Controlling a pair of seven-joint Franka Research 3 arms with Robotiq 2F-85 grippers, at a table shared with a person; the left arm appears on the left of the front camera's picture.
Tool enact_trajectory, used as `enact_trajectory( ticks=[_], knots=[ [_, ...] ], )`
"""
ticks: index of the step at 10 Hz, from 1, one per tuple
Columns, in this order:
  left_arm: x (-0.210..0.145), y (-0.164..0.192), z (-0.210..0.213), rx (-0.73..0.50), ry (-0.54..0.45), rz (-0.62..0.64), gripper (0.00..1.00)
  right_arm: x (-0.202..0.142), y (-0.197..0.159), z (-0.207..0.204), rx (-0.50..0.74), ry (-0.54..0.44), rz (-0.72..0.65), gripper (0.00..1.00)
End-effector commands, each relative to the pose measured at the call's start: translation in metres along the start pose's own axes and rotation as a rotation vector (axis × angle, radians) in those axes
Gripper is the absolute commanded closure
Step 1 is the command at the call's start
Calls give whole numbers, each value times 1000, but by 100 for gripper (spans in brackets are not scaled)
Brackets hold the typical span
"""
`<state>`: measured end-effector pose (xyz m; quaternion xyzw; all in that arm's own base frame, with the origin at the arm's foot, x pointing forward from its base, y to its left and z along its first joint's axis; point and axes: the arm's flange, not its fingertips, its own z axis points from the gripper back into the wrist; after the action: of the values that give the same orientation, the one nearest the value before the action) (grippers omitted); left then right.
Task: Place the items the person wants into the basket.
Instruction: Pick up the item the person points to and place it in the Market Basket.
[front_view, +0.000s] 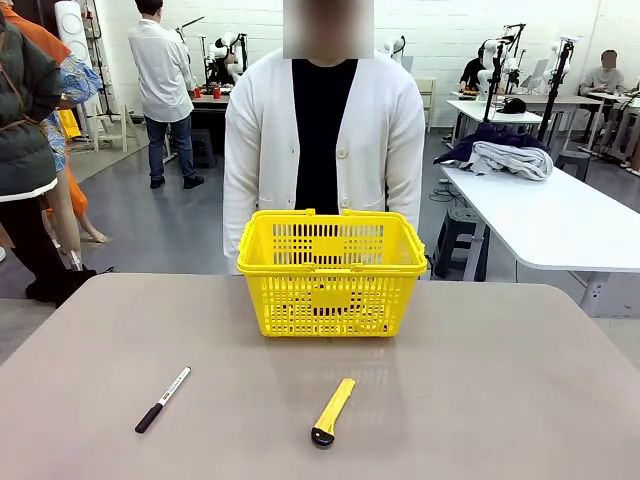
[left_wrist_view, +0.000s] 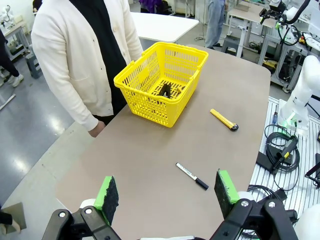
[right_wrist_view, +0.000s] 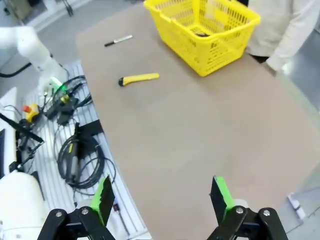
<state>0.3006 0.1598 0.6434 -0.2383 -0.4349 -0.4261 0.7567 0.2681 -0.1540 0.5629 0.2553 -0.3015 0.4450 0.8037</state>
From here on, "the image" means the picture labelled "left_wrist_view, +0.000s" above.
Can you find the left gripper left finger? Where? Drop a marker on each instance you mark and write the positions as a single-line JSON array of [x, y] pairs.
[[107, 200]]

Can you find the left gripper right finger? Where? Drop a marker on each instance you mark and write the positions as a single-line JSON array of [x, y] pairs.
[[225, 192]]

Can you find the black stapler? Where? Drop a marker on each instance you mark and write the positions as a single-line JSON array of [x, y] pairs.
[[165, 91]]

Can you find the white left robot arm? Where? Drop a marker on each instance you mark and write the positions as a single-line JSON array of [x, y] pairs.
[[310, 225]]

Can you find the person's left forearm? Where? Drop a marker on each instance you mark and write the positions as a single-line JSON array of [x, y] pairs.
[[136, 47]]

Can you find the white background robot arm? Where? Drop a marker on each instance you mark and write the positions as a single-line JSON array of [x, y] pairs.
[[292, 12]]

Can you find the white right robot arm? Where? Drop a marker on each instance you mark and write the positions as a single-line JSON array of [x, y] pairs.
[[300, 100]]

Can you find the person's right forearm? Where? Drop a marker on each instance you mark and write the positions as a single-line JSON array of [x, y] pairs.
[[75, 107]]

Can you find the yellow plastic shopping basket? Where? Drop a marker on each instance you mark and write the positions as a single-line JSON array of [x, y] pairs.
[[150, 107]]

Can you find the person in white cardigan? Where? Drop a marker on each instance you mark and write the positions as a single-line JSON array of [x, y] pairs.
[[75, 62]]

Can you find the person in dark trousers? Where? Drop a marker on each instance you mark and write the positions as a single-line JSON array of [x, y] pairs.
[[7, 62]]

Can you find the person in blue jeans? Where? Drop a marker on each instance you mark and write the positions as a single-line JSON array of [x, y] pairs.
[[215, 20]]

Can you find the person's right hand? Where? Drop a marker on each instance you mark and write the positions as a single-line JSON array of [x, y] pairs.
[[97, 128]]

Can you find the white marker pen black cap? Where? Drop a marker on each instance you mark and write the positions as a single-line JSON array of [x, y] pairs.
[[190, 175]]

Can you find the black power brick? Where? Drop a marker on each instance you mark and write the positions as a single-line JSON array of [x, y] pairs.
[[262, 160]]

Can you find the yellow black utility knife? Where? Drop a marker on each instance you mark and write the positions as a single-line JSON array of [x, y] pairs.
[[222, 118]]

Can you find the black handheld enabling device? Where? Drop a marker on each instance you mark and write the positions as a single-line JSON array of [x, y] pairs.
[[287, 147]]

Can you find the small screwdriver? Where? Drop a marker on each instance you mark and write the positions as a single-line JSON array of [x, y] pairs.
[[275, 118]]

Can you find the grey plastic stool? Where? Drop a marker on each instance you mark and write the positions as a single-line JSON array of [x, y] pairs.
[[33, 65], [231, 43]]

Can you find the red emergency stop button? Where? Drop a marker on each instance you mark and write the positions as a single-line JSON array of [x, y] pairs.
[[303, 38]]

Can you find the white table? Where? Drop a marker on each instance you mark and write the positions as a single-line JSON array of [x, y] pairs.
[[162, 27]]

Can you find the tan top desk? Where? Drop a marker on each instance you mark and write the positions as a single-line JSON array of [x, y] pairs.
[[250, 15]]

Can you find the purple cloth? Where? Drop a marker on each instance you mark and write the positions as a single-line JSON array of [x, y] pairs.
[[150, 5]]

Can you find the white black humanoid robot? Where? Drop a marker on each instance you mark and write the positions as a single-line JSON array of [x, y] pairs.
[[6, 15]]

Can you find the slotted aluminium base plate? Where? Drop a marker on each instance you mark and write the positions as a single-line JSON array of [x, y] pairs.
[[308, 160]]

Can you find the black bracket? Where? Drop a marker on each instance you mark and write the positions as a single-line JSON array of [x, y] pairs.
[[313, 172]]

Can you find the aluminium frame cart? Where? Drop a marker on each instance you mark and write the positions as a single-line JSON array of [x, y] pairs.
[[268, 50]]

